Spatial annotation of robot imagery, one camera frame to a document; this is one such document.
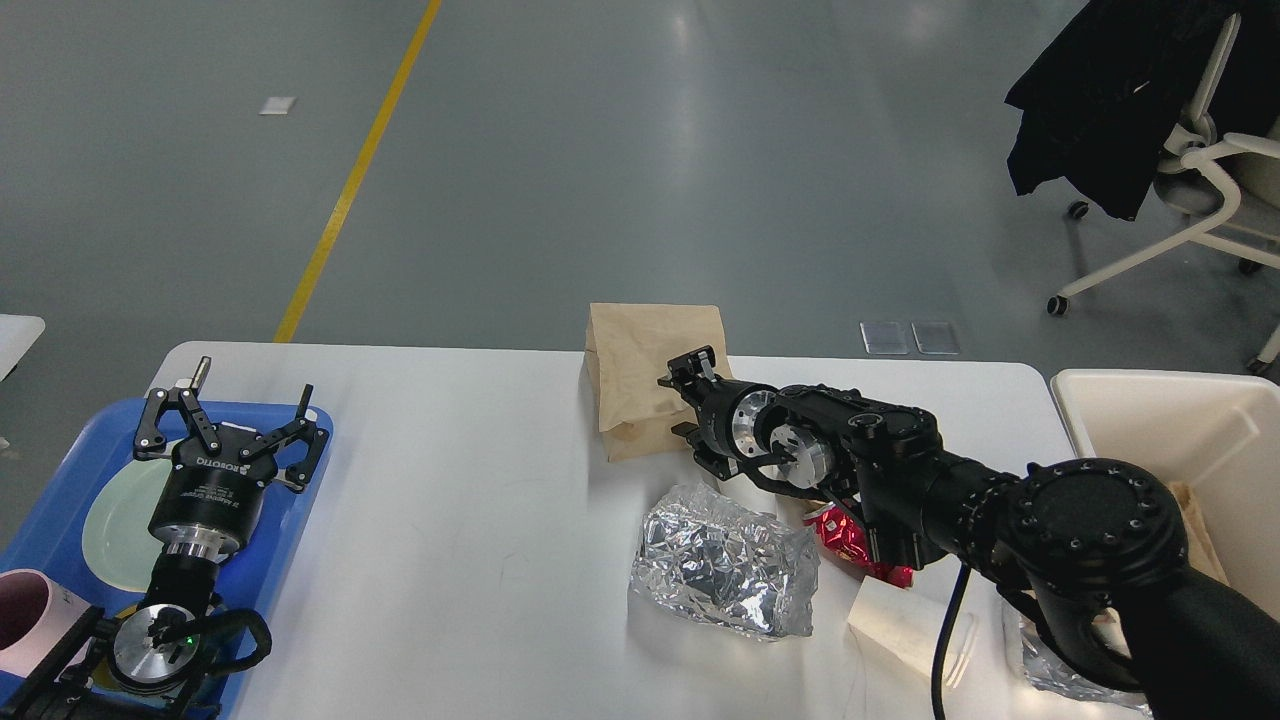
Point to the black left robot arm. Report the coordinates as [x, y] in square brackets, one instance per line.
[183, 627]

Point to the pink mug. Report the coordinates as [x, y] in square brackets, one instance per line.
[36, 612]

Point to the dark teal mug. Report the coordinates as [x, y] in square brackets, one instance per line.
[106, 685]

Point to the crushed red can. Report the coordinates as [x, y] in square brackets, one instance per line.
[836, 531]

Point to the foil with brown paper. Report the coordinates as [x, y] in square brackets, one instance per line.
[1034, 665]

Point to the green plate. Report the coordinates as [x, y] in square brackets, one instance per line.
[116, 543]

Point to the beige plastic bin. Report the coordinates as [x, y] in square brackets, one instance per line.
[1218, 433]

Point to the lying white paper cup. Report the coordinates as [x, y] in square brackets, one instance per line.
[908, 624]

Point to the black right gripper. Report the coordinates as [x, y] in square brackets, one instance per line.
[724, 440]

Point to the white office chair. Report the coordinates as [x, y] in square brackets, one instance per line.
[1190, 179]

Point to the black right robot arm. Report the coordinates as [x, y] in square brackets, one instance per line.
[1093, 551]

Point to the brown paper bag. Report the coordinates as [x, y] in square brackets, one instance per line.
[1202, 556]
[627, 349]

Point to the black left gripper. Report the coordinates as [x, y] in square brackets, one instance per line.
[215, 495]

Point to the crumpled aluminium foil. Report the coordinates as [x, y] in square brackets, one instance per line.
[705, 558]

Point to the white side table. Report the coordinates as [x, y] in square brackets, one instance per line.
[18, 334]

